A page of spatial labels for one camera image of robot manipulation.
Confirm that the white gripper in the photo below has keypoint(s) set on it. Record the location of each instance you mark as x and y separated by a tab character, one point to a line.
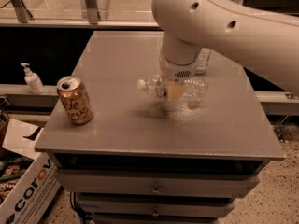
179	70

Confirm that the clear water bottle red label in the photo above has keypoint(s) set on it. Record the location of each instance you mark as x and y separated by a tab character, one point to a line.
155	86

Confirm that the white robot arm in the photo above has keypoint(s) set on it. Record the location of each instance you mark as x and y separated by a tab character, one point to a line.
266	43

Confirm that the water bottle white blue label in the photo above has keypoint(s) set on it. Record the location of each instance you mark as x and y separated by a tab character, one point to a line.
203	60

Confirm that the white pump dispenser bottle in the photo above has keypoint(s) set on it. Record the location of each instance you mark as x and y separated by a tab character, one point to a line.
32	79

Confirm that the grey drawer cabinet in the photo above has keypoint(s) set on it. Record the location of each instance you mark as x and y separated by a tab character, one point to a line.
141	160

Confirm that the gold soda can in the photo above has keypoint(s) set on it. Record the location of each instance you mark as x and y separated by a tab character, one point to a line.
75	99

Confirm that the white cardboard box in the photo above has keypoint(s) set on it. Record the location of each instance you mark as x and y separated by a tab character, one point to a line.
30	198

